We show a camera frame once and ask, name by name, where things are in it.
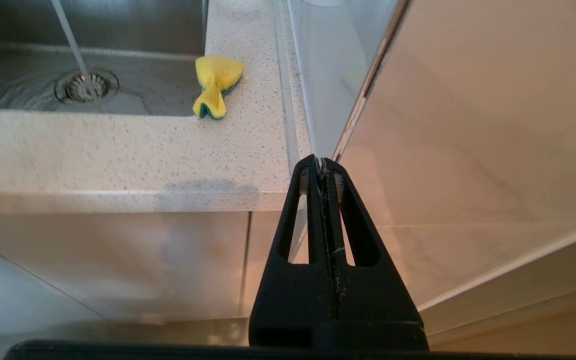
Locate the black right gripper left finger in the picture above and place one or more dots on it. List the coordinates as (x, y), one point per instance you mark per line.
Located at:
(293, 310)

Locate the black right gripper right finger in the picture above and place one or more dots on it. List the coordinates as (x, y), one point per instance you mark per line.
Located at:
(378, 310)

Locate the yellow green sponge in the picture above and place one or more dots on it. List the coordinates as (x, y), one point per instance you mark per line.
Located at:
(215, 82)

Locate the stainless steel sink basin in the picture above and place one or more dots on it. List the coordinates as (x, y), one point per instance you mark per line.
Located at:
(118, 75)

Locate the round metal drain strainer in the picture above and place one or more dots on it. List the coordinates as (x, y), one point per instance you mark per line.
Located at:
(86, 86)

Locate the running water stream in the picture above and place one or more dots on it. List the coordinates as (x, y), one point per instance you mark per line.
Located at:
(70, 40)

